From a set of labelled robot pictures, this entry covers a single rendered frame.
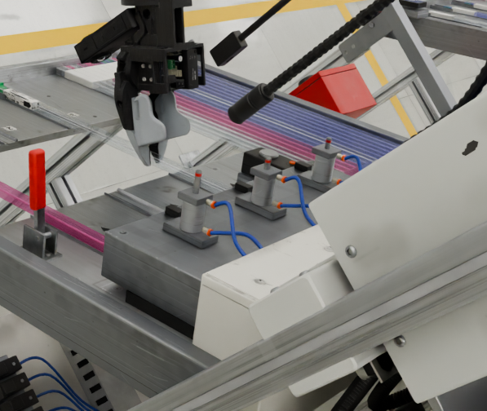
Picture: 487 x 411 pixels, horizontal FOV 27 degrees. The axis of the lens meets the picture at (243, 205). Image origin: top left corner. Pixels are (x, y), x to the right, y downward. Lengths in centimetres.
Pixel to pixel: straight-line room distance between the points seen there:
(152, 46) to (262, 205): 29
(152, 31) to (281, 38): 211
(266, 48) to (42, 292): 234
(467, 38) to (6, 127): 121
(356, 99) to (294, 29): 145
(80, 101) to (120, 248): 57
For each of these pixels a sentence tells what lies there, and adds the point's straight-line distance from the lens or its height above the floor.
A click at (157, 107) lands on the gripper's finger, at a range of 129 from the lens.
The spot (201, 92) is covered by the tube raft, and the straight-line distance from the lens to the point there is 156.
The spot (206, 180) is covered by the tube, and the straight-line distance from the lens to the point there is 123.
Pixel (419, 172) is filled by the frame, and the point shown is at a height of 148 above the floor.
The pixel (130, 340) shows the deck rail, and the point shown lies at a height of 113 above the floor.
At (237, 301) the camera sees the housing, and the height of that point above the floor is 125.
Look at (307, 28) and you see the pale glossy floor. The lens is 348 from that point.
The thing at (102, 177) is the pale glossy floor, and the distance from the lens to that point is 256.
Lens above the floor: 184
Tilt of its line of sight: 41 degrees down
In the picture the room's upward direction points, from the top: 56 degrees clockwise
